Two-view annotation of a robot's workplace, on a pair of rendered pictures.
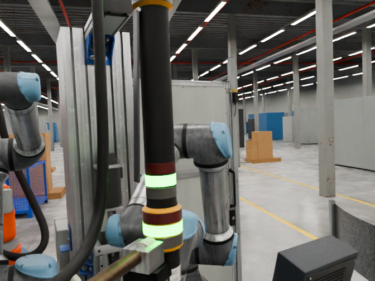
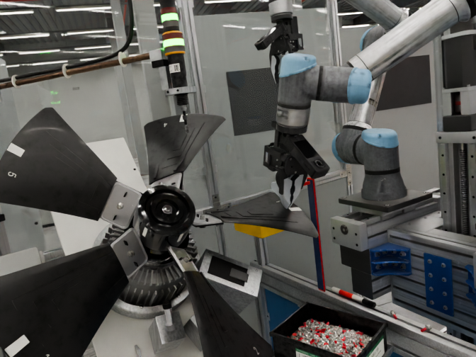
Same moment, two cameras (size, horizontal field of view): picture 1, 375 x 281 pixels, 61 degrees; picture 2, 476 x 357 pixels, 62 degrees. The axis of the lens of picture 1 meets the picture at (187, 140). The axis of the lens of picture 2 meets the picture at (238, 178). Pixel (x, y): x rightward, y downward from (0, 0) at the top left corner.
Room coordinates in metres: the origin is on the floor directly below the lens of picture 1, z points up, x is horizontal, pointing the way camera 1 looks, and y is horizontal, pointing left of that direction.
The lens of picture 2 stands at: (0.40, -0.86, 1.40)
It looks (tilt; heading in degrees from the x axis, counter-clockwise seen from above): 10 degrees down; 88
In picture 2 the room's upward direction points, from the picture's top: 8 degrees counter-clockwise
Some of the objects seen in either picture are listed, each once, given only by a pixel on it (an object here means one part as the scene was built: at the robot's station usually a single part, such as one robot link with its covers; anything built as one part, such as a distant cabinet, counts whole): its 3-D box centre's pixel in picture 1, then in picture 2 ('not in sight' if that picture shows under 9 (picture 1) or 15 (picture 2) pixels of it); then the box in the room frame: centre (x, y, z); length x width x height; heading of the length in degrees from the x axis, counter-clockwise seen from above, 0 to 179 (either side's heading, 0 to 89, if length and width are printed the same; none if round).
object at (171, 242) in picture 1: (163, 236); (174, 49); (0.34, 0.03, 1.54); 0.04 x 0.04 x 0.01
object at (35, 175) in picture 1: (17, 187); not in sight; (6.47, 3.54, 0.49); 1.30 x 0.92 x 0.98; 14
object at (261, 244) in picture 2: not in sight; (261, 247); (0.51, 0.47, 0.92); 0.03 x 0.03 x 0.12; 30
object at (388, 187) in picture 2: not in sight; (382, 181); (0.96, 0.48, 1.09); 0.15 x 0.15 x 0.10
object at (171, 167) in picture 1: (159, 166); (168, 11); (0.34, 0.03, 1.62); 0.03 x 0.03 x 0.01
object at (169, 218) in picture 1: (162, 213); (172, 37); (0.34, 0.03, 1.57); 0.04 x 0.04 x 0.01
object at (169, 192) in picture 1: (160, 190); (171, 25); (0.34, 0.03, 1.59); 0.03 x 0.03 x 0.01
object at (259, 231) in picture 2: not in sight; (258, 219); (0.51, 0.47, 1.02); 0.16 x 0.10 x 0.11; 120
